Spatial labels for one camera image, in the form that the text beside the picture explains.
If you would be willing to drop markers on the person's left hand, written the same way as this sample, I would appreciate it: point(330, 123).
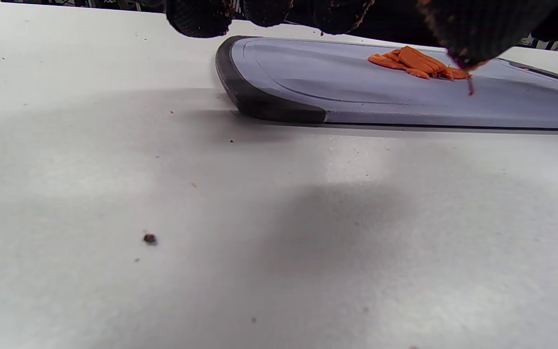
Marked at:
point(477, 29)

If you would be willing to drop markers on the heap of chopped orange plasticine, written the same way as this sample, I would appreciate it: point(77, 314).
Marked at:
point(414, 60)

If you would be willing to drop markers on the blue grey cutting board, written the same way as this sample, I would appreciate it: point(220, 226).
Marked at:
point(337, 92)

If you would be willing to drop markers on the small dark crumb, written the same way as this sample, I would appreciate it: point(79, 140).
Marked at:
point(150, 238)

